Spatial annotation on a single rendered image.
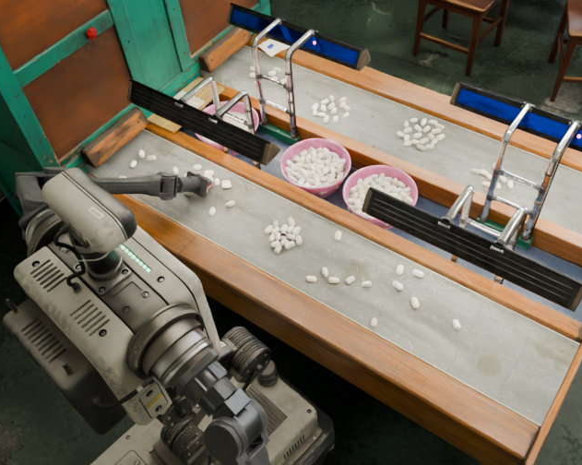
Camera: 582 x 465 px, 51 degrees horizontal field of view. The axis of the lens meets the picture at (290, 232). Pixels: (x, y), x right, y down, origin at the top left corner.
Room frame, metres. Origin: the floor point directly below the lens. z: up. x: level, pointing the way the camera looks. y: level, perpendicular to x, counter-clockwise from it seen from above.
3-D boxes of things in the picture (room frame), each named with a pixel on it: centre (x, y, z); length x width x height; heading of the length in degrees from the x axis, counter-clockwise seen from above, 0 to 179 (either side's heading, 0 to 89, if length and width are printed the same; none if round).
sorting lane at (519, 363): (1.27, -0.03, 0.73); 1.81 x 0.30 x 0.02; 49
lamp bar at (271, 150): (1.60, 0.26, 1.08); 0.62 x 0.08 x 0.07; 49
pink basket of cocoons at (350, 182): (1.45, -0.34, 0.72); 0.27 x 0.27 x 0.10
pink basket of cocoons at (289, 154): (1.64, -0.12, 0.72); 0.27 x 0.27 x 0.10
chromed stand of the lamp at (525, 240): (1.33, -0.79, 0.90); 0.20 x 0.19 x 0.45; 49
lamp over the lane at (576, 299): (0.97, -0.47, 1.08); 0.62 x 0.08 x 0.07; 49
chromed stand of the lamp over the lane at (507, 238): (1.03, -0.53, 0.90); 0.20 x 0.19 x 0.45; 49
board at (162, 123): (2.07, 0.38, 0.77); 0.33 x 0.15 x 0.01; 139
